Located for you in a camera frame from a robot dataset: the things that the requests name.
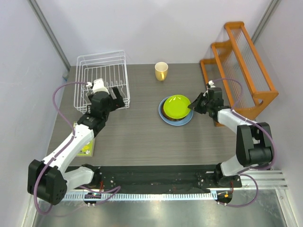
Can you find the white wire dish rack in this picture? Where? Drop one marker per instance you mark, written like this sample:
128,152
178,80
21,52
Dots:
110,67

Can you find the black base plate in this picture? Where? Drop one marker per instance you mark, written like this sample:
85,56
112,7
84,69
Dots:
171,179

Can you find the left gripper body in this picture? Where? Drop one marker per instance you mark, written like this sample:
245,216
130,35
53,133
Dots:
111,107

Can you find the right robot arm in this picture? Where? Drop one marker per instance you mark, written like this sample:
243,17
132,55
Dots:
254,144

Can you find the green illustrated book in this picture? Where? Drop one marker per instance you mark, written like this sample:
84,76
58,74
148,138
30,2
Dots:
87,150

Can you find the orange wooden rack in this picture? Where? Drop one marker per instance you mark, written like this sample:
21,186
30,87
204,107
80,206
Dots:
245,82

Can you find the green plate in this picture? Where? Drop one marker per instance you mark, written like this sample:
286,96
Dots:
176,106

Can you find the brown yellow plate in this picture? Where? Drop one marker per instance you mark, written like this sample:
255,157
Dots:
169,118

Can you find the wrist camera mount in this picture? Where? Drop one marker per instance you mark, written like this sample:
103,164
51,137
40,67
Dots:
210,84
97,86

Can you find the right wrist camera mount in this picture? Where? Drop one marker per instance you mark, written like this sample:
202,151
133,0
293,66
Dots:
210,84

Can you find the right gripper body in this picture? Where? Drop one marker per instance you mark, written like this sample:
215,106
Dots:
209,104

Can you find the yellow mug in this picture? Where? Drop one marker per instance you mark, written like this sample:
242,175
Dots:
161,70

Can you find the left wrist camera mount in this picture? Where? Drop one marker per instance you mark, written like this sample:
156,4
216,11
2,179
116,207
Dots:
97,86

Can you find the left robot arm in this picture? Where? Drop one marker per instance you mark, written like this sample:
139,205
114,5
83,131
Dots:
48,179

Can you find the perforated metal rail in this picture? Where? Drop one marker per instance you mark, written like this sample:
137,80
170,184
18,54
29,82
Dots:
88,196

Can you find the light blue plate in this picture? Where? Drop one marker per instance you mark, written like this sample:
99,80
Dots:
182,122

